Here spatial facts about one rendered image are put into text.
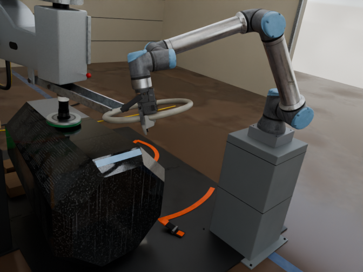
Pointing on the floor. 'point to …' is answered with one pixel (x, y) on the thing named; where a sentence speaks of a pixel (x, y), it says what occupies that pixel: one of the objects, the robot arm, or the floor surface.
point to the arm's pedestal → (255, 194)
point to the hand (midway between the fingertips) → (145, 130)
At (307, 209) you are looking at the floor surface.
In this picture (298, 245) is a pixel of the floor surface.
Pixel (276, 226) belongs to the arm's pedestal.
